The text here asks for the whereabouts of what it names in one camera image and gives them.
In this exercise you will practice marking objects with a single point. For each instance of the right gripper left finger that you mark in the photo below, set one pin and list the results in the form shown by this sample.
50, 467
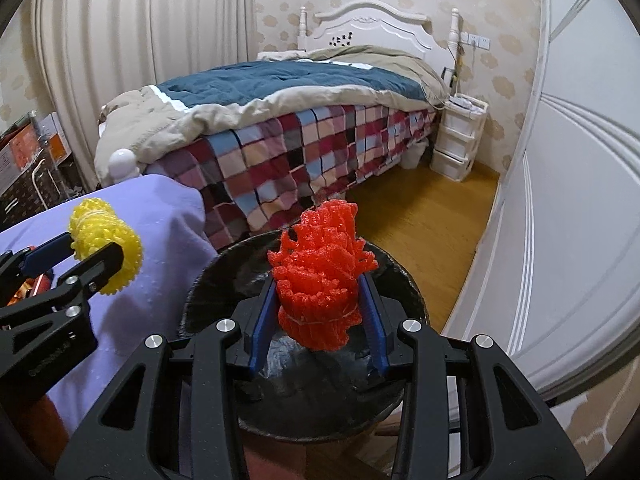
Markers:
133, 429

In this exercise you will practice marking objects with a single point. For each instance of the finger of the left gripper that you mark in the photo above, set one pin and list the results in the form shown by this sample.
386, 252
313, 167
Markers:
33, 261
80, 282

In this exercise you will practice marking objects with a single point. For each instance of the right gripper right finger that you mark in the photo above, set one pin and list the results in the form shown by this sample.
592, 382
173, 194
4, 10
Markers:
469, 388

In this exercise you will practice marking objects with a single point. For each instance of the yellow foam net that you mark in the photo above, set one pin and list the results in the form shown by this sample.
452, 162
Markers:
94, 224

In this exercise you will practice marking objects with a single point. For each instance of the orange-red foam net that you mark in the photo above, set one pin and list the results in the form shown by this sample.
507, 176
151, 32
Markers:
316, 271

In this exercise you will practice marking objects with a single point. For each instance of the black lined trash bin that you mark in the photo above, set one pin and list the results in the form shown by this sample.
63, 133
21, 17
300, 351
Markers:
301, 395

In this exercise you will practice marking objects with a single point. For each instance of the orange crumpled paper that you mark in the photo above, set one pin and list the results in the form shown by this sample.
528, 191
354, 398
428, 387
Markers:
31, 287

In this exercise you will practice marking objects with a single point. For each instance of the black trolley with boxes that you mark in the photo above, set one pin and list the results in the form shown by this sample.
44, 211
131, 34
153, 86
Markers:
38, 169

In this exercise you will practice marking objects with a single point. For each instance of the purple table cloth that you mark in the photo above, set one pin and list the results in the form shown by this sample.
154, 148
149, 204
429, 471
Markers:
169, 218

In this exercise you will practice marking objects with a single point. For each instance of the white wardrobe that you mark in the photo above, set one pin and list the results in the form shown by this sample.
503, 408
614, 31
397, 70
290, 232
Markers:
555, 279

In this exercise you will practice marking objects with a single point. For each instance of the blue beige quilt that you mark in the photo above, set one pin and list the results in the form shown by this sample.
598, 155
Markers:
157, 119

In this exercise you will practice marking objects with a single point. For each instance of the plaid bed sheet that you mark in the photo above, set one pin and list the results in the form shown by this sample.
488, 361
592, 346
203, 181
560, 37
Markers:
262, 177

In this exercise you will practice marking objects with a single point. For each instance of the cream curtain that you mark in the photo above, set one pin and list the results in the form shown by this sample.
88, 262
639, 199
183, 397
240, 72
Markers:
90, 51

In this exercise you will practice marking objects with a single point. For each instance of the small white waste bin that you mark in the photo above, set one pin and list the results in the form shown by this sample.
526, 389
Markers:
411, 157

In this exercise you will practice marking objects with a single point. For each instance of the white plastic drawer unit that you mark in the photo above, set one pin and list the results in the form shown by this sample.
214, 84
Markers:
458, 139

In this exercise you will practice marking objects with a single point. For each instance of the white wooden bed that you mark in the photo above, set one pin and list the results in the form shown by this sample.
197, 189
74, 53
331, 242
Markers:
355, 23

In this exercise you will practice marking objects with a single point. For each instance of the white wall socket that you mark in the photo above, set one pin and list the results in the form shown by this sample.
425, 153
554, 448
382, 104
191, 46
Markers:
475, 41

